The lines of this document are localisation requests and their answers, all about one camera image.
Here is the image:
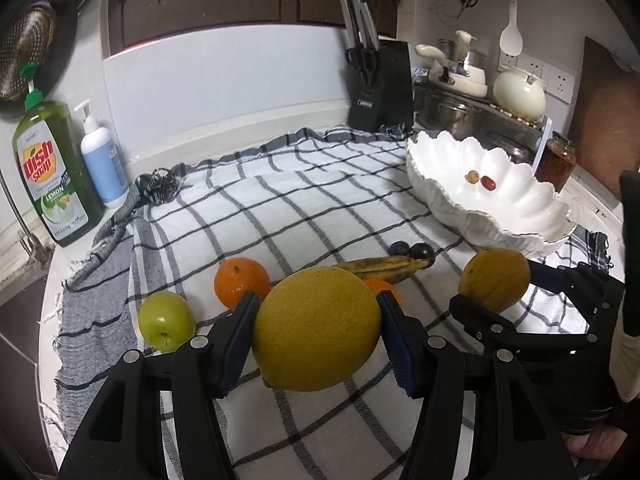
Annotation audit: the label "brown jar green lid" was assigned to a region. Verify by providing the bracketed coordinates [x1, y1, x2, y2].
[535, 132, 577, 193]

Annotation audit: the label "cream saucepan with handle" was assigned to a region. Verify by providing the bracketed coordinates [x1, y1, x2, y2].
[414, 29, 488, 99]

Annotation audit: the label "overripe banana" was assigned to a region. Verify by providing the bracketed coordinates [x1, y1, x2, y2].
[335, 256, 435, 284]

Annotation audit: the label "steel pot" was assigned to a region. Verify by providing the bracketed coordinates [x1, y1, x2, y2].
[413, 88, 483, 140]

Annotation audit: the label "red grape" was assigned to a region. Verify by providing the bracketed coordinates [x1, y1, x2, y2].
[480, 176, 497, 192]

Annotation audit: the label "checkered kitchen cloth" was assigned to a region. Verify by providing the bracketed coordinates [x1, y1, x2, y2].
[52, 127, 615, 480]

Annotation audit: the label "black knife block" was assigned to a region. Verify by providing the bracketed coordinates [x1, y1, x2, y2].
[340, 0, 413, 133]

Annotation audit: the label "grey shelf rack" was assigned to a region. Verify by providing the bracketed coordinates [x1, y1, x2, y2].
[413, 79, 544, 165]

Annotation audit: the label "person right hand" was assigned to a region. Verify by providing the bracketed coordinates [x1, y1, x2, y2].
[562, 426, 639, 479]

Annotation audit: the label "large yellow lemon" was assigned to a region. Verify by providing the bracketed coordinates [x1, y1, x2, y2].
[253, 266, 382, 392]

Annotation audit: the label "white rice spoon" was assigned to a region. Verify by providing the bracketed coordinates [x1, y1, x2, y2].
[499, 0, 523, 58]

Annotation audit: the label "steel sink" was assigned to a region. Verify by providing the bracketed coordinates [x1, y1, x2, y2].
[1, 264, 56, 478]

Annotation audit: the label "white scalloped bowl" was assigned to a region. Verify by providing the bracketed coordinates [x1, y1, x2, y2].
[406, 130, 576, 258]

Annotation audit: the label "black frying pan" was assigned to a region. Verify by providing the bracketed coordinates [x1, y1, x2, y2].
[1, 0, 77, 119]

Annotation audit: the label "orange mandarin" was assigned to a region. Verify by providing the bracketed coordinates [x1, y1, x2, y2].
[214, 257, 271, 310]
[363, 278, 404, 307]

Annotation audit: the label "steel faucet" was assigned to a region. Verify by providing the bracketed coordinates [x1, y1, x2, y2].
[0, 171, 52, 269]

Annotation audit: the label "green dish soap bottle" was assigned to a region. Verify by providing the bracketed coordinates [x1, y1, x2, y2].
[12, 62, 103, 247]

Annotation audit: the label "small brown longan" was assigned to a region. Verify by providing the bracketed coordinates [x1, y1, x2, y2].
[465, 170, 480, 184]

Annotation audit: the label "wall power sockets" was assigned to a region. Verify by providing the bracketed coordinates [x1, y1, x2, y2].
[499, 52, 576, 104]

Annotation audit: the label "wooden cutting board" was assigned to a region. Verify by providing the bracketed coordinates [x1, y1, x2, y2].
[567, 37, 639, 197]

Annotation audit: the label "cream round kettle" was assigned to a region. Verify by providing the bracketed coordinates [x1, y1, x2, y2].
[492, 65, 546, 122]

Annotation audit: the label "green apple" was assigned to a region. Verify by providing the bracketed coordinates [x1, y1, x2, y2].
[138, 290, 196, 352]

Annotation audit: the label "dark plum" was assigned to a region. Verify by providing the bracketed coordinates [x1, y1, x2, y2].
[388, 240, 410, 257]
[409, 243, 435, 260]

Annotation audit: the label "hanging scissors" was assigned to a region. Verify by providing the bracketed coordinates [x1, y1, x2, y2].
[457, 0, 478, 18]

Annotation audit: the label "white blue pump bottle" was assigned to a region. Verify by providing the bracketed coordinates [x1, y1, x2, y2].
[74, 100, 129, 209]

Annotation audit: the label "yellow mango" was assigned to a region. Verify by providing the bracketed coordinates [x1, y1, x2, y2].
[458, 248, 530, 313]

